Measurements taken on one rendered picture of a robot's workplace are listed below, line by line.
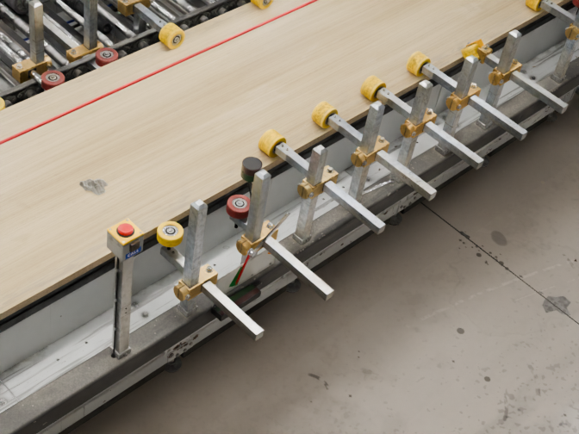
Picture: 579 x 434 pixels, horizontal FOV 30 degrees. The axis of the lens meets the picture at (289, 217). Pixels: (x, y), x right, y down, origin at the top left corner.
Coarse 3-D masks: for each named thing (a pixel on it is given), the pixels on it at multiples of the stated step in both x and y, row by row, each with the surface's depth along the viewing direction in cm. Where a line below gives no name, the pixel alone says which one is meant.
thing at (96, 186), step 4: (88, 180) 336; (92, 180) 336; (96, 180) 337; (100, 180) 337; (80, 184) 336; (84, 184) 336; (88, 184) 336; (92, 184) 336; (96, 184) 335; (100, 184) 337; (104, 184) 337; (108, 184) 338; (84, 188) 335; (88, 188) 335; (92, 188) 335; (96, 188) 335; (100, 188) 335; (96, 192) 335; (100, 192) 335; (104, 192) 335
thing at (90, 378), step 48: (528, 96) 434; (480, 144) 416; (384, 192) 383; (288, 240) 360; (336, 240) 373; (240, 288) 343; (144, 336) 324; (48, 384) 307; (96, 384) 312; (0, 432) 294
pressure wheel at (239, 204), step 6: (228, 198) 341; (234, 198) 341; (240, 198) 342; (246, 198) 342; (228, 204) 339; (234, 204) 339; (240, 204) 339; (246, 204) 340; (228, 210) 339; (234, 210) 337; (240, 210) 338; (246, 210) 338; (234, 216) 339; (240, 216) 339; (246, 216) 340
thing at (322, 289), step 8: (240, 224) 342; (272, 240) 337; (272, 248) 335; (280, 248) 335; (280, 256) 333; (288, 256) 333; (288, 264) 332; (296, 264) 331; (296, 272) 331; (304, 272) 329; (312, 272) 330; (304, 280) 330; (312, 280) 328; (320, 280) 328; (312, 288) 329; (320, 288) 326; (328, 288) 326; (328, 296) 326
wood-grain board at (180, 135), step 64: (320, 0) 426; (384, 0) 432; (448, 0) 438; (512, 0) 445; (128, 64) 381; (192, 64) 386; (256, 64) 392; (320, 64) 397; (384, 64) 402; (448, 64) 408; (0, 128) 349; (64, 128) 353; (128, 128) 358; (192, 128) 362; (256, 128) 367; (320, 128) 371; (0, 192) 330; (64, 192) 333; (128, 192) 337; (192, 192) 341; (0, 256) 312; (64, 256) 315
